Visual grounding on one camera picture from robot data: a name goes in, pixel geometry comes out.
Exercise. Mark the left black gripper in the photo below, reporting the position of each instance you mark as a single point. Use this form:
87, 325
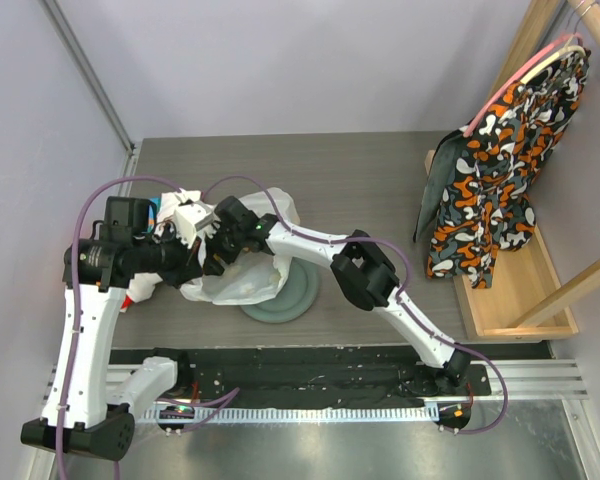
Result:
188, 267

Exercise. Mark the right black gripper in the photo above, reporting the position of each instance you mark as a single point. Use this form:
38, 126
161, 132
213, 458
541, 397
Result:
220, 245

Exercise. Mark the white plastic bag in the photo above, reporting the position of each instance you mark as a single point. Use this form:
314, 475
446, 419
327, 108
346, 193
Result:
254, 277

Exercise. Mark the colourful rainbow cartoon cloth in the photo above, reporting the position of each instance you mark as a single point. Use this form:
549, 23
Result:
143, 285

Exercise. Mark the grey-blue round plate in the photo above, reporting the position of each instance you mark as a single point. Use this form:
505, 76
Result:
294, 299

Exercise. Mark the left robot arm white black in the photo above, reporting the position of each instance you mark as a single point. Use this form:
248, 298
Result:
81, 417

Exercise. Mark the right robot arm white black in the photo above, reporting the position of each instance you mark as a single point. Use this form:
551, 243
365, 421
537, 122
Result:
365, 275

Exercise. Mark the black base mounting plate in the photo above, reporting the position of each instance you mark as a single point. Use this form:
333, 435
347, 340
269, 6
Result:
324, 378

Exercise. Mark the orange black patterned garment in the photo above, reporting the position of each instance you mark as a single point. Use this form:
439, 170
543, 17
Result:
476, 200

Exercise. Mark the pink clothes hanger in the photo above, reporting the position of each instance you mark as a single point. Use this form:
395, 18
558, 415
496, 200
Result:
516, 76

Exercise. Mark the wooden clothes rack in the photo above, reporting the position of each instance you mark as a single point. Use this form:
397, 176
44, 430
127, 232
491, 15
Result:
527, 301

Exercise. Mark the cream clothes hanger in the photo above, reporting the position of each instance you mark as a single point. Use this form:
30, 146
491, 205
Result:
543, 64

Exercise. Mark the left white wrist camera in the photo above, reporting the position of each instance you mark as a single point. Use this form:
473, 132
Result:
189, 219

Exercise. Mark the white slotted cable duct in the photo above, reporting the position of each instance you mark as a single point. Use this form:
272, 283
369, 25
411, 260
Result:
168, 415

